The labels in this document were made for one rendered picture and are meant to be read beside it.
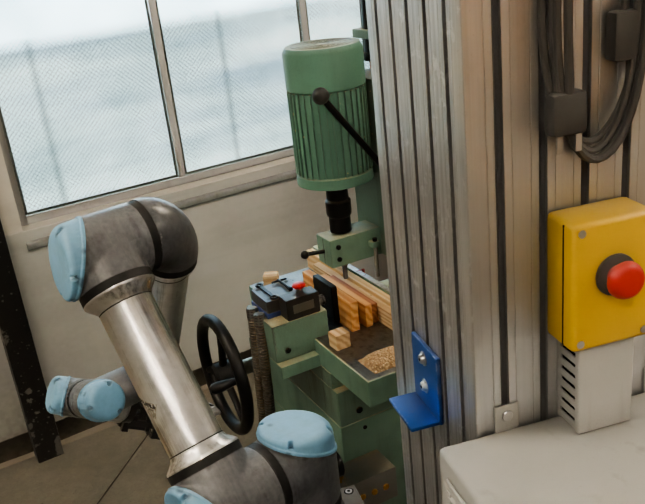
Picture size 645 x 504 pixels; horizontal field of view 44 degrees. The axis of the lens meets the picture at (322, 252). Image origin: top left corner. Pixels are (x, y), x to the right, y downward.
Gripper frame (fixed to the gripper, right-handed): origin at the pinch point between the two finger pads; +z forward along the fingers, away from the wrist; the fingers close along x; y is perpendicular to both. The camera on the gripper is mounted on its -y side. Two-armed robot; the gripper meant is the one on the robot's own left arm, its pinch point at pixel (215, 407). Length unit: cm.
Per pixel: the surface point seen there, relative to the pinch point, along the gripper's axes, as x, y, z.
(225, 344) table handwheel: -3.4, -13.3, -1.2
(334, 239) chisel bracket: -8.3, -41.4, 18.8
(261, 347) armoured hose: -2.3, -14.6, 6.9
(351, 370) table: 18.8, -20.0, 16.2
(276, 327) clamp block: 2.3, -21.0, 5.9
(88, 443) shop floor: -133, 77, 28
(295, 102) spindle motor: -10, -67, -2
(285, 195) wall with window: -146, -36, 79
